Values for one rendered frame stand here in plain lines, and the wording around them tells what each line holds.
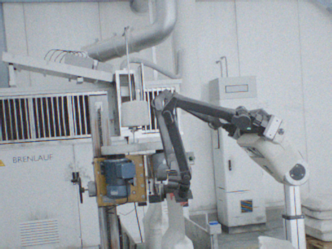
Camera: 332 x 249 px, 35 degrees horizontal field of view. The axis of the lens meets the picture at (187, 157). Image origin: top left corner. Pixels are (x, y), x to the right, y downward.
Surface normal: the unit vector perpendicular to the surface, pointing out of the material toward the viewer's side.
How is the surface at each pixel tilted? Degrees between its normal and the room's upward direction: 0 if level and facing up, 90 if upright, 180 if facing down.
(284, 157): 115
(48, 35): 90
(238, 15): 90
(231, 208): 90
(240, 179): 90
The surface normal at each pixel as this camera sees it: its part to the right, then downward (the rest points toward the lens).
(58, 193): 0.22, 0.04
